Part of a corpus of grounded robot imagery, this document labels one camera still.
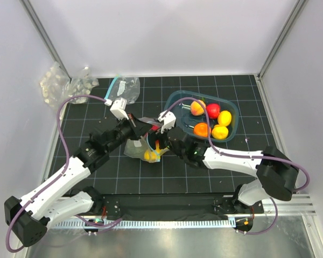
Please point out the teal plastic fruit basin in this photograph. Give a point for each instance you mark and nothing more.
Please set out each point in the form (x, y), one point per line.
(186, 121)

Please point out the yellow lemon right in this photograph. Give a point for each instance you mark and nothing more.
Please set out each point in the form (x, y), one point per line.
(224, 118)

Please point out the clear zip bag blue zipper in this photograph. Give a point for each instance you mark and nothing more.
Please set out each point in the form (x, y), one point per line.
(144, 138)

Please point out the orange fruit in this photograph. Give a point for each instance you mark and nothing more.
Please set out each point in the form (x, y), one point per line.
(202, 130)

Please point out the yellow lemon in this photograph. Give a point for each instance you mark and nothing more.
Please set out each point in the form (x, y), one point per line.
(224, 118)
(220, 132)

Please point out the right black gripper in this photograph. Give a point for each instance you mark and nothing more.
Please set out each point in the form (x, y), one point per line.
(165, 132)

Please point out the yellow pear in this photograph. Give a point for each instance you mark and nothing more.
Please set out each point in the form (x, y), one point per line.
(153, 156)

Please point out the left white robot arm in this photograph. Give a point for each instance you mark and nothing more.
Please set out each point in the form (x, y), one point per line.
(30, 216)

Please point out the bright red apple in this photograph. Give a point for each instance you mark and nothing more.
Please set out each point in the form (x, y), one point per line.
(213, 110)

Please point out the white slotted cable duct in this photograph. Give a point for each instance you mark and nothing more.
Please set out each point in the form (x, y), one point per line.
(76, 223)

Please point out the yellow lemon left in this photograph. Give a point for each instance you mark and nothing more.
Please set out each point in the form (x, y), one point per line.
(220, 132)

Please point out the empty zip bag back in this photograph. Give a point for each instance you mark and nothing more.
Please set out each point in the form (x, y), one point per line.
(123, 87)

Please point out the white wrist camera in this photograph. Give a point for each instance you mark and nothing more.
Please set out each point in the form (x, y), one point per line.
(117, 108)
(167, 120)

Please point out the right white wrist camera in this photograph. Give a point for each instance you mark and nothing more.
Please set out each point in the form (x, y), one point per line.
(167, 120)

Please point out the bag of white pieces left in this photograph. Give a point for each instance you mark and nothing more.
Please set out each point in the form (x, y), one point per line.
(54, 85)

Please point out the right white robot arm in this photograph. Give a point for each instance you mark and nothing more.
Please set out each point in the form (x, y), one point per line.
(275, 176)

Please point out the bag of white pieces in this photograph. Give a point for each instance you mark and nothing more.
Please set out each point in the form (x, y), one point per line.
(82, 83)
(54, 85)

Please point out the peach coloured fruit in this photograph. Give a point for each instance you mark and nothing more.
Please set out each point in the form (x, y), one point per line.
(197, 108)

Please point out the black grid mat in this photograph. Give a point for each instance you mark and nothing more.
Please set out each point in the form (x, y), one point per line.
(124, 175)

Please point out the bag of white pieces right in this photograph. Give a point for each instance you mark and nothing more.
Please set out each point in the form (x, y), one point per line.
(82, 83)

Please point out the netted green melon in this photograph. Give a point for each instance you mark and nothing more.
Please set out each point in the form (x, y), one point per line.
(135, 149)

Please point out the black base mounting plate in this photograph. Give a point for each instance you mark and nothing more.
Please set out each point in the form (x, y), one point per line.
(171, 207)

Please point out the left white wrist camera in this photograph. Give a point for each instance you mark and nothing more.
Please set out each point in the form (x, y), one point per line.
(117, 108)

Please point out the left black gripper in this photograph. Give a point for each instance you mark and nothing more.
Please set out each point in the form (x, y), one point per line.
(138, 127)

